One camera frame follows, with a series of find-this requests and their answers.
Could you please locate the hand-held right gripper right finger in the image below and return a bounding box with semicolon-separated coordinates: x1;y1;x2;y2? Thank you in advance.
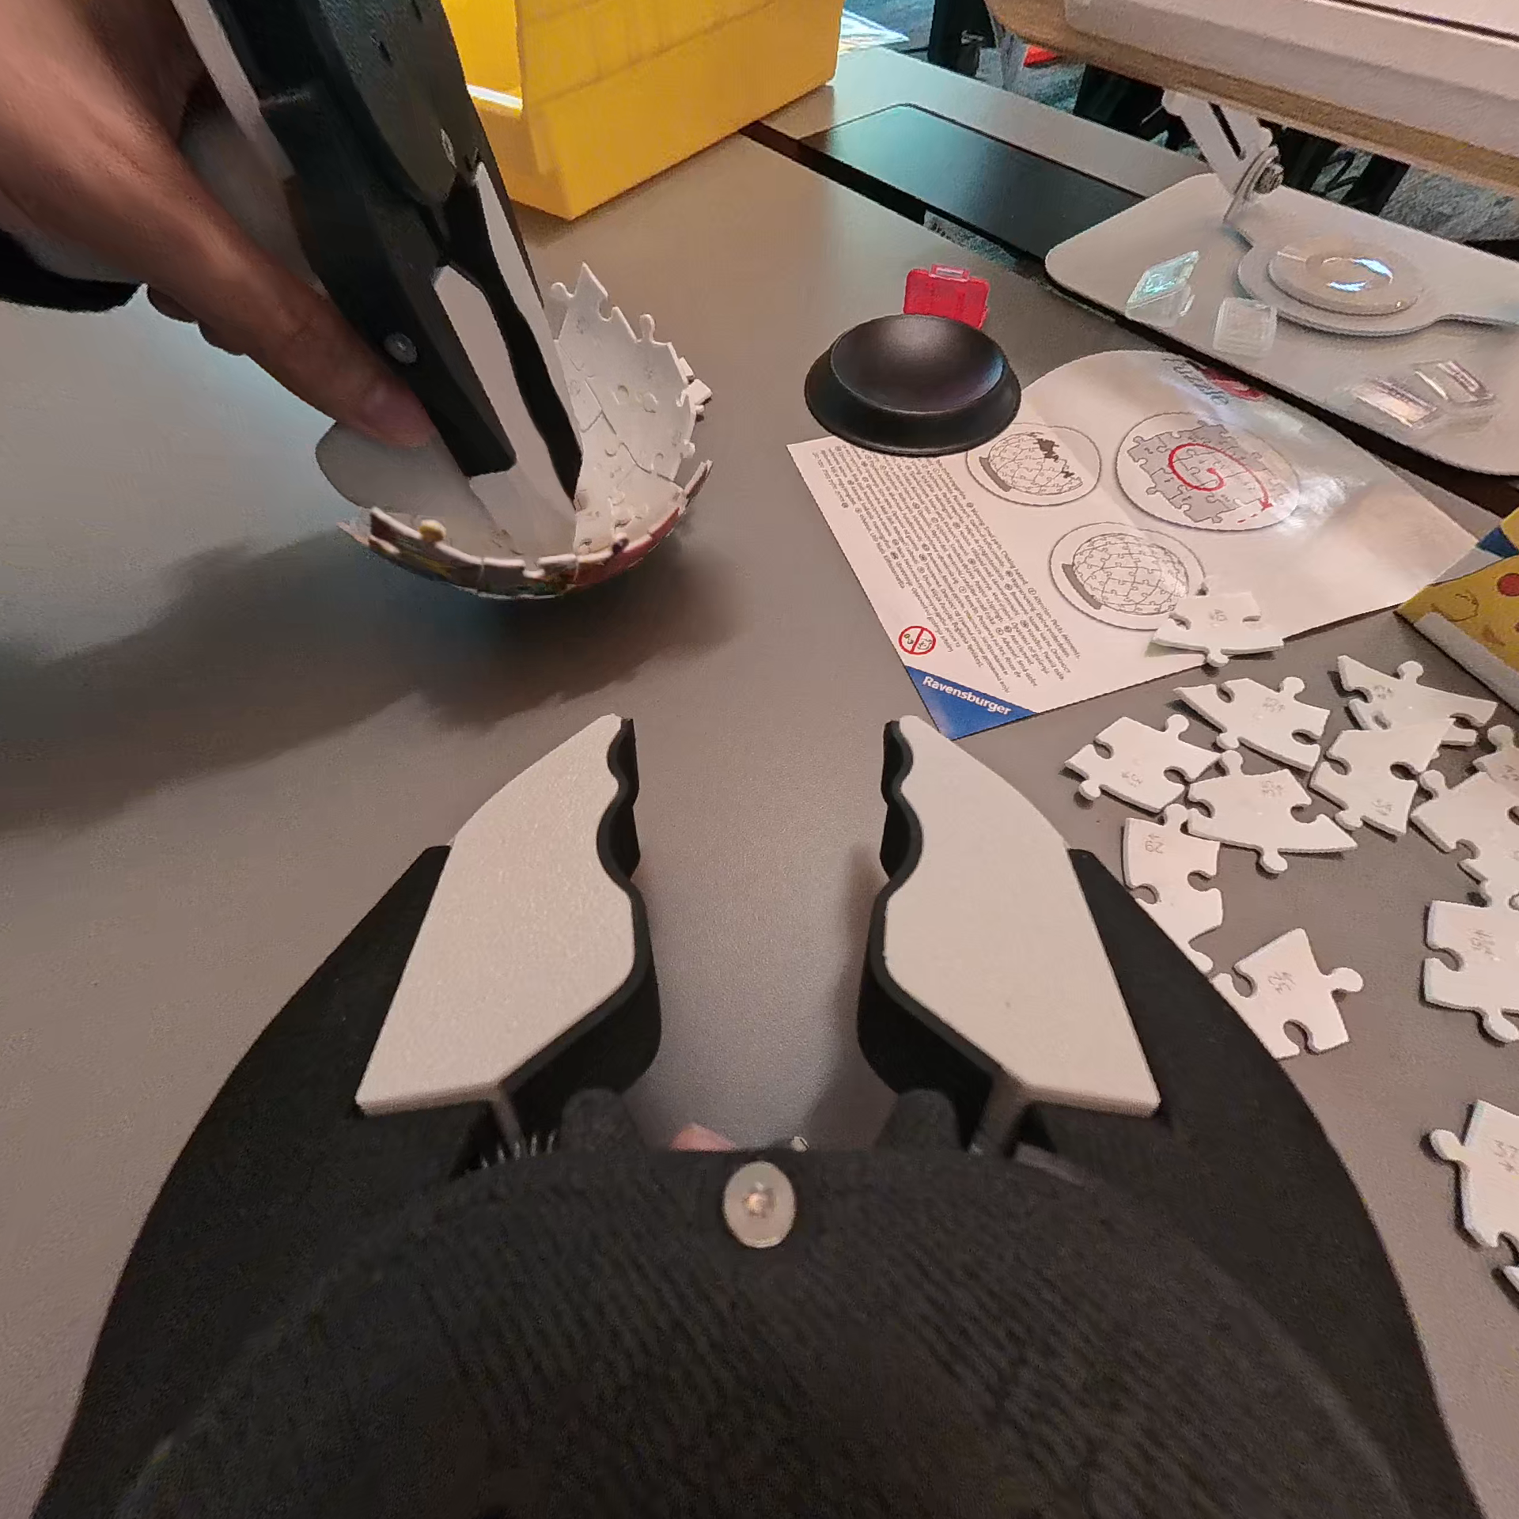
856;714;1164;1157

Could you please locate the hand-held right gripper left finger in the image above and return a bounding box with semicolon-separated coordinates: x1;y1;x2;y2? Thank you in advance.
354;714;661;1161

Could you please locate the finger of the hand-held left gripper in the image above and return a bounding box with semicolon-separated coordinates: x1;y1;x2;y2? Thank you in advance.
454;157;589;503
431;268;582;564

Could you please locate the half-built white puzzle ball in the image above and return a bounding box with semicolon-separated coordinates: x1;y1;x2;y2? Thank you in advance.
337;264;714;602

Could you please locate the pile of loose puzzle pieces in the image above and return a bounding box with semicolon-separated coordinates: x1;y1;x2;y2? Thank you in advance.
1062;590;1519;1302

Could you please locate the black round puzzle stand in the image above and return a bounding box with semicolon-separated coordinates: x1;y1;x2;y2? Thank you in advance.
805;313;1021;456

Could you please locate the yellow printed puzzle box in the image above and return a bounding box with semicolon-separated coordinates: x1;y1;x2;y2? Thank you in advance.
1399;512;1519;714

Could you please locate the person's left hand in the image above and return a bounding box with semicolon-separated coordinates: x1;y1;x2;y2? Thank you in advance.
0;0;437;450

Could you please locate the yellow plastic bin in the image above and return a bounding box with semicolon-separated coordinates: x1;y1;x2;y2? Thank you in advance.
443;0;847;220

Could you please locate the white paper instruction sheet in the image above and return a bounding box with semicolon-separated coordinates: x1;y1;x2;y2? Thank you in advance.
786;349;1479;743

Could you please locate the small red plastic case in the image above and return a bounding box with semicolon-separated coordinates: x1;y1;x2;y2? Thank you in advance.
905;268;992;334

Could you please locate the white monitor stand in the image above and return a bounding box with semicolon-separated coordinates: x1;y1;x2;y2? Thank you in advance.
1046;89;1519;477

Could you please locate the white monitor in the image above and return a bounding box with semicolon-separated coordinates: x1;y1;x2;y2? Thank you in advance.
985;0;1519;193

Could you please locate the black desk cable cover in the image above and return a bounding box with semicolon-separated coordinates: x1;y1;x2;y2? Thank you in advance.
758;103;1214;266

